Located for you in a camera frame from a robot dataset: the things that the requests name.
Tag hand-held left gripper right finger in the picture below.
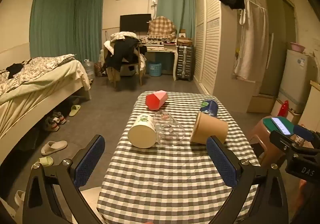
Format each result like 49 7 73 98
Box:
205 135 289 224

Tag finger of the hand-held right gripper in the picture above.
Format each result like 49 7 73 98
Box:
269 130 304 155
293 124 320 142

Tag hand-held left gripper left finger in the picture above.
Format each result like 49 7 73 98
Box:
22 135 105 224

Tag brown paper cup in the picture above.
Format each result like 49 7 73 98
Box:
190 111 229 145

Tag white paper cup green print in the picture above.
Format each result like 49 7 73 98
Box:
128 113 157 149

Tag clear glass cup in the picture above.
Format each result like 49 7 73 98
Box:
153 110 185 146

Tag red faceted cup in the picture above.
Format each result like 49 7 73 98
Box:
146 90 167 111

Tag brown plastic stool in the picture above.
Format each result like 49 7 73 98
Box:
247 115 288 168

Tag red bottle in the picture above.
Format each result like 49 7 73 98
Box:
279 100 289 117

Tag white slipper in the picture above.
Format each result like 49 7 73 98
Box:
14 190 26 208
41 140 68 157

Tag cardboard box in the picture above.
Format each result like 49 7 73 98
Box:
246 95 276 115

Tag green slipper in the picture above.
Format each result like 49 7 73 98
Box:
69 104 81 117
38 156 54 167

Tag white washing machine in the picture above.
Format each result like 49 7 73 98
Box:
278 49 317 113

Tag pair of sneakers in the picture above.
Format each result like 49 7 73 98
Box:
42 111 67 132

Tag blue can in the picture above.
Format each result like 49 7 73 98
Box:
199 99 219 118

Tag checkered tablecloth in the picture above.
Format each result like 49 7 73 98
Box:
96 91 262 224

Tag pink basin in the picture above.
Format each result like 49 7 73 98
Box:
290 42 306 52

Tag bed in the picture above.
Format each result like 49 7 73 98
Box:
0 54 92 141

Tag large water jug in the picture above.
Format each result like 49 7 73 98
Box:
83 59 96 81

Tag hanging white garment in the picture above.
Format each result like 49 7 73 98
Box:
233 0 269 81

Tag patterned quilt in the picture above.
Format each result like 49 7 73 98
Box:
0 54 77 97

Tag dark suitcase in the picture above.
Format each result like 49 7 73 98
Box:
176 45 195 82

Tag chair piled with clothes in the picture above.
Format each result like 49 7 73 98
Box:
103 31 147 88

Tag blue plastic basket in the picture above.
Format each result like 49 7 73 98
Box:
147 62 162 77

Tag white louvered wardrobe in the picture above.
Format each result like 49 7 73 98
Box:
194 0 269 113

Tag white desk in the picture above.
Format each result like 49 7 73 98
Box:
142 43 179 81

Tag boxes on desk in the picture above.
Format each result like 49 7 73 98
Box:
177 29 193 46

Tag wide green curtain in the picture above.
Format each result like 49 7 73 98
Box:
29 0 104 63

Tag black television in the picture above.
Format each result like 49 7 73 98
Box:
120 14 152 32

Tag plaid cloth cover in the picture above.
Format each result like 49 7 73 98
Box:
147 16 177 40

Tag narrow green curtain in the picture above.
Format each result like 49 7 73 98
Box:
156 0 198 40

